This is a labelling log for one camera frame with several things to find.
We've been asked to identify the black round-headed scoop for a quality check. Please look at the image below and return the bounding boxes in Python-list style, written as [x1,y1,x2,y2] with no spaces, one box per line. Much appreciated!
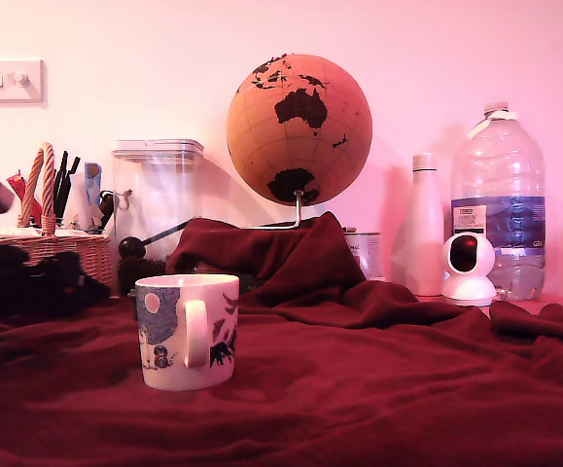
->
[118,219,196,259]

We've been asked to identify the dark brown textured jar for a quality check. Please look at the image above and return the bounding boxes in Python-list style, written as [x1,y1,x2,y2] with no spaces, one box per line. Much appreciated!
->
[117,257,167,298]

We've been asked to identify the white paper sheets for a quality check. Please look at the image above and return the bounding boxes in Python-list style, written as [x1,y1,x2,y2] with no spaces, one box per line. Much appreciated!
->
[0,225,94,239]

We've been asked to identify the black kitchen utensils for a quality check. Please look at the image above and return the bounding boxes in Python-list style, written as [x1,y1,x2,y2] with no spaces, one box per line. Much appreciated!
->
[53,151,81,223]

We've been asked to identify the blue and white card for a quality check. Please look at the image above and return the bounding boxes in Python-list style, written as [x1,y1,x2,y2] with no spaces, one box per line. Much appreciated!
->
[83,162,104,215]

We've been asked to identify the red packet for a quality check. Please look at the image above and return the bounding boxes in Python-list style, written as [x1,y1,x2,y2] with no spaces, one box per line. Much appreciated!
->
[7,170,43,220]

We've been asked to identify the white illustrated ceramic mug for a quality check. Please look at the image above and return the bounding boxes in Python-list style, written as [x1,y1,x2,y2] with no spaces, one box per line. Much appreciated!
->
[133,273,240,392]

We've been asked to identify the clear plastic lidded container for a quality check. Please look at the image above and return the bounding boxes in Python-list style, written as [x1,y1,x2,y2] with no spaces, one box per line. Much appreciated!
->
[111,139,205,264]

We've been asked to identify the cork globe on metal stand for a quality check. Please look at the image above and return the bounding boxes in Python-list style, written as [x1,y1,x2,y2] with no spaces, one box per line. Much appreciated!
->
[226,54,373,230]

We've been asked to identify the white labelled tin can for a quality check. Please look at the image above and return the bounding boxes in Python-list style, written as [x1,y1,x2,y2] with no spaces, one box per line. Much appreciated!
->
[344,228,383,282]

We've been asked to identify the dark red fleece blanket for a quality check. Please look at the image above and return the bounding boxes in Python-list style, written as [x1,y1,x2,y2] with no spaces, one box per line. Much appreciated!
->
[0,211,563,467]

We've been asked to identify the slim white insulated bottle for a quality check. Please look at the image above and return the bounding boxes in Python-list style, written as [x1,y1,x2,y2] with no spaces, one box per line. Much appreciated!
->
[403,153,446,298]

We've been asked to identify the large clear water bottle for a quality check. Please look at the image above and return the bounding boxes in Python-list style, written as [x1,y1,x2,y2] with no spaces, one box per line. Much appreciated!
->
[449,101,547,302]

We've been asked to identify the wicker basket with handle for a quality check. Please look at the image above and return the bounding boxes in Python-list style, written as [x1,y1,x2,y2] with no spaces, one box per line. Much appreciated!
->
[0,142,115,299]

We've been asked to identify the brown-handled tool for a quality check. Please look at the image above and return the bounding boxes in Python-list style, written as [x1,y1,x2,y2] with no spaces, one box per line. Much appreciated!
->
[97,190,116,230]

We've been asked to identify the white wall light switch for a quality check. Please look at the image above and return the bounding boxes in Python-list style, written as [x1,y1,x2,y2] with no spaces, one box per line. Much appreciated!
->
[0,59,47,104]

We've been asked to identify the small white round camera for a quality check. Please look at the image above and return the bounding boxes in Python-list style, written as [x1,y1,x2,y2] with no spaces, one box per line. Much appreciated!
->
[440,233,498,307]

